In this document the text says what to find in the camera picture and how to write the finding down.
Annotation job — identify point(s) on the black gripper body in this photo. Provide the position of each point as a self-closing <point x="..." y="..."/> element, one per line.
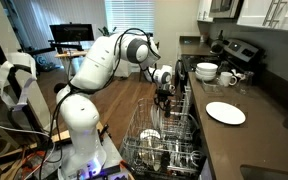
<point x="164" y="95"/>

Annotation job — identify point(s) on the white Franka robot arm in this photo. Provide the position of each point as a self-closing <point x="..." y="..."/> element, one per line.
<point x="84" y="113"/>

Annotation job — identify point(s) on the black cylindrical cup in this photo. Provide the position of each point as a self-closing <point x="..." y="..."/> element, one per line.
<point x="167" y="112"/>

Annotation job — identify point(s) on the white ceramic bowl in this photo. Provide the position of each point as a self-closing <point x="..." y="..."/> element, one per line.
<point x="205" y="74"/>
<point x="204" y="78"/>
<point x="206" y="66"/>

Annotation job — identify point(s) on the clear glass food container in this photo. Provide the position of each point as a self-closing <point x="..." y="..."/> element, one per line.
<point x="212" y="88"/>

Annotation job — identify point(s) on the white ceramic mug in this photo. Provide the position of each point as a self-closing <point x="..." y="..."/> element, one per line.
<point x="225" y="79"/>

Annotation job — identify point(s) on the dark bottle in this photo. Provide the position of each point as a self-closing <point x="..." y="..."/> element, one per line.
<point x="223" y="66"/>

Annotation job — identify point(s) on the robot mounting table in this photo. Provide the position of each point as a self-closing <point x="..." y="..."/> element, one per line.
<point x="114" y="160"/>

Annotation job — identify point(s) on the black kettle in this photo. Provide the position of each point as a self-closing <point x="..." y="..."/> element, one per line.
<point x="217" y="45"/>

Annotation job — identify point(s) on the clear glass jar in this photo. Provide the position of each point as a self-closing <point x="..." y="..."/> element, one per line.
<point x="247" y="80"/>

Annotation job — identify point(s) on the green house plant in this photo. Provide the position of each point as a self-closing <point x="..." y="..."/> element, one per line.
<point x="106" y="31"/>

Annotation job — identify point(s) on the white window blinds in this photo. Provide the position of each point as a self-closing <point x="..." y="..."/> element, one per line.
<point x="129" y="15"/>

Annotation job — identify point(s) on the black electric stove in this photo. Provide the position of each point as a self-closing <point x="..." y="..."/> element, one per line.
<point x="240" y="50"/>

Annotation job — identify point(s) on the narrow white upper cabinet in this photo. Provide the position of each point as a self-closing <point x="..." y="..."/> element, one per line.
<point x="204" y="10"/>

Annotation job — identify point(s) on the wooden desk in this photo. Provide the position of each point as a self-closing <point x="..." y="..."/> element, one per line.
<point x="71" y="54"/>

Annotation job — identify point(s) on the stainless steel microwave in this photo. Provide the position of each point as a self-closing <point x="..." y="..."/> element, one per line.
<point x="225" y="8"/>

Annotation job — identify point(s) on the black computer monitor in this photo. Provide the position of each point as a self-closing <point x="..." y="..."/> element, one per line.
<point x="71" y="32"/>

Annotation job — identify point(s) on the kitchen sink basin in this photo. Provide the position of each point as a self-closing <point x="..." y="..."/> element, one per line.
<point x="270" y="173"/>

